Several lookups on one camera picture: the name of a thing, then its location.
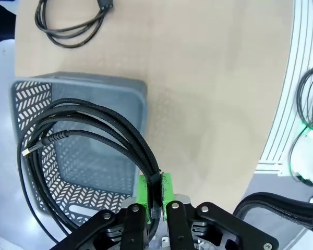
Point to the white box green light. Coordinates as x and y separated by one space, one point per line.
310 156

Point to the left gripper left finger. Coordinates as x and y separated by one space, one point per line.
130 229

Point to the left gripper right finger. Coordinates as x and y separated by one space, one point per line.
187 229

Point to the grey perforated plastic basket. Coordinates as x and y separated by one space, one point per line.
99 86

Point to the white aluminium table frame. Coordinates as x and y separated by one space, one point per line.
297 39

